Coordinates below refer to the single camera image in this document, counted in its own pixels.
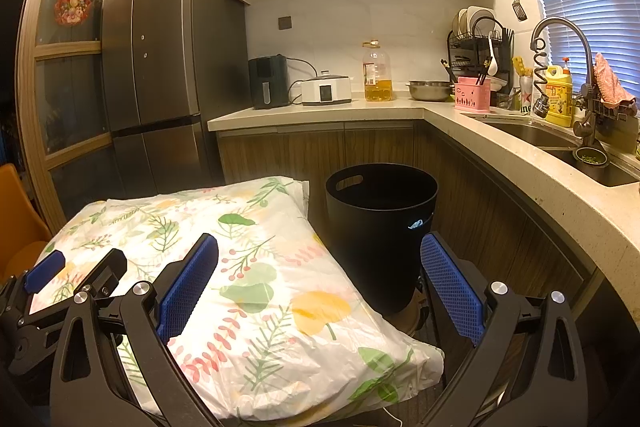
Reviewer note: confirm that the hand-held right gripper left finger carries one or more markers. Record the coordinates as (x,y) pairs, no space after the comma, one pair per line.
(190,284)

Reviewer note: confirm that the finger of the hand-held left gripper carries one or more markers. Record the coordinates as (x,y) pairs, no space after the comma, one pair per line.
(45,272)
(107,269)

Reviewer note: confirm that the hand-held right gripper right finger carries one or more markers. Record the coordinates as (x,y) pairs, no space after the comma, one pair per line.
(452,287)

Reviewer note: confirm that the black trash bin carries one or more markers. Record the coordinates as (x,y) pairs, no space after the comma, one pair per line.
(370,237)

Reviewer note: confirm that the orange chair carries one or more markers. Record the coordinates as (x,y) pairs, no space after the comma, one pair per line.
(17,217)

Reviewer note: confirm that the floral tablecloth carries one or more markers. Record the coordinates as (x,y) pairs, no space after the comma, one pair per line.
(280,307)

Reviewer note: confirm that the beige kitchen countertop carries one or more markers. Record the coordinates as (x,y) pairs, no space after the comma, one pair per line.
(540,177)

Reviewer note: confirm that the steel sink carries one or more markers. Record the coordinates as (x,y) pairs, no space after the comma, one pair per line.
(530,134)

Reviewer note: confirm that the wooden lower cabinet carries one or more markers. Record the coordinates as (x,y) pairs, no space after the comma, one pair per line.
(300,152)

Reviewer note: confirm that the sink strainer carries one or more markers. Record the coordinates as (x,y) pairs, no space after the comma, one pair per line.
(591,157)

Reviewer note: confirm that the wooden glass door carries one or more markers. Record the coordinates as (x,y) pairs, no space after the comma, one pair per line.
(65,82)

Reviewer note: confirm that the pink utensil holder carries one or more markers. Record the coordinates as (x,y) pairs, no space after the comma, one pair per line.
(472,97)

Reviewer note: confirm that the steel bowl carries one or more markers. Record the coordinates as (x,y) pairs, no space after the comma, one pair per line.
(429,92)

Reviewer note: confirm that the white drink can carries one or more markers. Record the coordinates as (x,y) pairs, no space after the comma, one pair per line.
(526,97)

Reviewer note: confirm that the black air fryer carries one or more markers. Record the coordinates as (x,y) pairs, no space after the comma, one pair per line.
(267,82)

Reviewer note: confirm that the yellow detergent bottle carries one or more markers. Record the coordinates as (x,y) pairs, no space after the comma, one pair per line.
(559,94)

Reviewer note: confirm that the cooking oil bottle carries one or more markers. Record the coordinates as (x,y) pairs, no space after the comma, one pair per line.
(378,79)

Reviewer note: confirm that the dark grey refrigerator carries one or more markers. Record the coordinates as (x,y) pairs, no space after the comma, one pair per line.
(170,57)

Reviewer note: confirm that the white ladle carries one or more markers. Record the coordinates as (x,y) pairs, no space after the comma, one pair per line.
(493,64)

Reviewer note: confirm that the white rice cooker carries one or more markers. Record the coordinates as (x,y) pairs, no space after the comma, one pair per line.
(326,92)

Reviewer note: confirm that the black sink caddy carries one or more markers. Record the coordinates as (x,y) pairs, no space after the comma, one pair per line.
(600,107)

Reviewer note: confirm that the black dish rack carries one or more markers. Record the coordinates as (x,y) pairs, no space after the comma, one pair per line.
(472,49)

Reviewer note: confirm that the pink dishcloth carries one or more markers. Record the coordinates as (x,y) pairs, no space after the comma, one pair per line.
(612,82)

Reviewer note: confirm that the red round door decoration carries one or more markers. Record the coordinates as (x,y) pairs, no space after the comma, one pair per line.
(74,7)

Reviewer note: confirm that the white plate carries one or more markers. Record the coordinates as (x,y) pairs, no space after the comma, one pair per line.
(461,21)
(481,17)

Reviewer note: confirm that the steel faucet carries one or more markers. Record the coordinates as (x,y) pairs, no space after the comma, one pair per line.
(580,39)

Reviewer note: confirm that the dark wall socket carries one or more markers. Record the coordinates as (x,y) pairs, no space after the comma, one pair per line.
(285,23)

